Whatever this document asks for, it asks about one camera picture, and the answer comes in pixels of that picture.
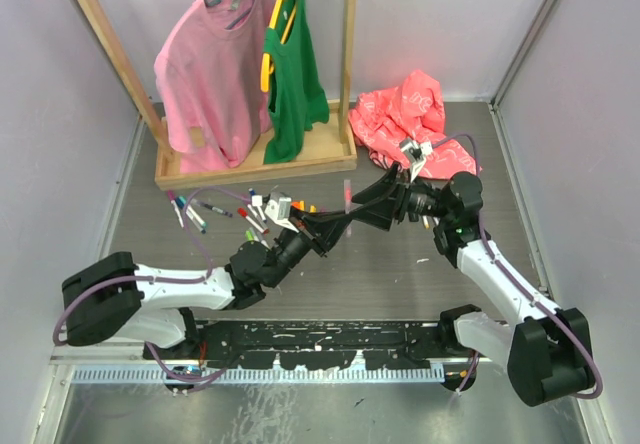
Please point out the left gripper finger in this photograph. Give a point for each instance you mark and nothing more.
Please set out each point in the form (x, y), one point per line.
(329, 235)
(310, 219)

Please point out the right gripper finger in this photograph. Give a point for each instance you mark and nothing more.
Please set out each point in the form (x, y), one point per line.
(377, 213)
(382, 187)

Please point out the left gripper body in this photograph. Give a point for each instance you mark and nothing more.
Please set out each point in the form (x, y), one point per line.
(307, 230)

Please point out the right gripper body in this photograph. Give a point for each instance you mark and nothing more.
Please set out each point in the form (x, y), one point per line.
(402, 195)

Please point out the pink pen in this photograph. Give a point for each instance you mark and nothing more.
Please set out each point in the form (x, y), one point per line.
(347, 204)

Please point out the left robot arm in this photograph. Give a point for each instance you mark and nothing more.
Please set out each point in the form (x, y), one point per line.
(116, 297)

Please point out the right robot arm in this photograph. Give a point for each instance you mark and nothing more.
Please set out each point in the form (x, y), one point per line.
(544, 349)

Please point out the dark purple pen at left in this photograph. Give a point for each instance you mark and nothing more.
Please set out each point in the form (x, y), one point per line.
(211, 207)

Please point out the grey capped white marker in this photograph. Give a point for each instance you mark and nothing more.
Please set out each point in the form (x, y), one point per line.
(260, 236)

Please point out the green capped marker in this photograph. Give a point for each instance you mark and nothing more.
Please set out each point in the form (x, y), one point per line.
(251, 236)

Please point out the coral printed cloth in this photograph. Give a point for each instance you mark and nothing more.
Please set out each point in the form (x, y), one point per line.
(415, 109)

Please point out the red capped marker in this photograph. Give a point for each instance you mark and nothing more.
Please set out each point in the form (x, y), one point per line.
(252, 221)

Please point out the wooden clothes rack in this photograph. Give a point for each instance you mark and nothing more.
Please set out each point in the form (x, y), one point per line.
(328, 148)

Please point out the green tank top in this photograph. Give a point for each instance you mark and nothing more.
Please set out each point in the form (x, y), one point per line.
(297, 100)

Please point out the yellow hanger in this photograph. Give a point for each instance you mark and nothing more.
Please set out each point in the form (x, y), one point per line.
(267, 66)

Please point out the pink t-shirt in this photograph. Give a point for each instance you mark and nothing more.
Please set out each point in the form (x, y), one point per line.
(208, 78)

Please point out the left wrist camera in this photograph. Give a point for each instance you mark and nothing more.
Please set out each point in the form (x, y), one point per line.
(278, 209)

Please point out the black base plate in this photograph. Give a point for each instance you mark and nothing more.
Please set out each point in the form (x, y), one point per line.
(316, 345)

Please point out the slotted cable duct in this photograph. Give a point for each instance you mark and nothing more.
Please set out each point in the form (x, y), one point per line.
(152, 374)

